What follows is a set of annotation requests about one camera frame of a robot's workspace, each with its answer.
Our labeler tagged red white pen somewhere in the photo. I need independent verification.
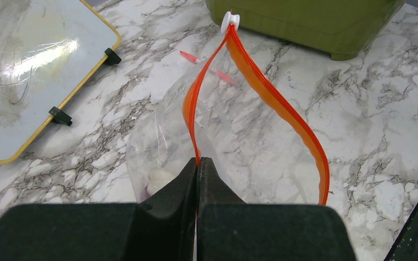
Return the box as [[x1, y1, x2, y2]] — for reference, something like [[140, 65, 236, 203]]
[[179, 51, 238, 85]]

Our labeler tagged yellow framed whiteboard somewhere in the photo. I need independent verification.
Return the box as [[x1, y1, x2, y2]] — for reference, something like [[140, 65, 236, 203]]
[[0, 1, 121, 164]]

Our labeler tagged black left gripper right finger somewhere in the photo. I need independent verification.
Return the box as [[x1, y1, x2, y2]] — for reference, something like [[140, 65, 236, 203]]
[[196, 157, 356, 260]]

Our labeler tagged olive green plastic bin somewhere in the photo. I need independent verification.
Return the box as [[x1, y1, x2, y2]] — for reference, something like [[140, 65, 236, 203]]
[[205, 0, 405, 61]]

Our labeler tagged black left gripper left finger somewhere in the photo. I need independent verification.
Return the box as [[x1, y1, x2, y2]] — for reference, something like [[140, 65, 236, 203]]
[[0, 159, 198, 260]]

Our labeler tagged clear zip bag orange zipper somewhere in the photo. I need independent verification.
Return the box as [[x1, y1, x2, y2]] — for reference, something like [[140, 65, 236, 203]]
[[126, 12, 330, 205]]

